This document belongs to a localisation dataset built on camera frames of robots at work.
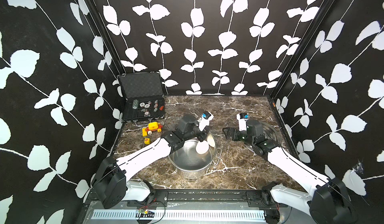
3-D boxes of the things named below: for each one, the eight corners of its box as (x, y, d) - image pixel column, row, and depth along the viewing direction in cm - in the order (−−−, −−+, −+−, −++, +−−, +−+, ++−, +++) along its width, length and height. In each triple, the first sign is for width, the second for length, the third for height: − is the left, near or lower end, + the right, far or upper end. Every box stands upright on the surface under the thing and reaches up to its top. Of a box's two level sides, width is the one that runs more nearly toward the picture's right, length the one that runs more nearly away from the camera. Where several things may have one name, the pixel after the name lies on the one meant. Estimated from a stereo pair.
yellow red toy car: (143, 136, 97) (142, 134, 94) (142, 127, 102) (141, 124, 99) (163, 131, 100) (162, 128, 97) (161, 122, 104) (160, 119, 102)
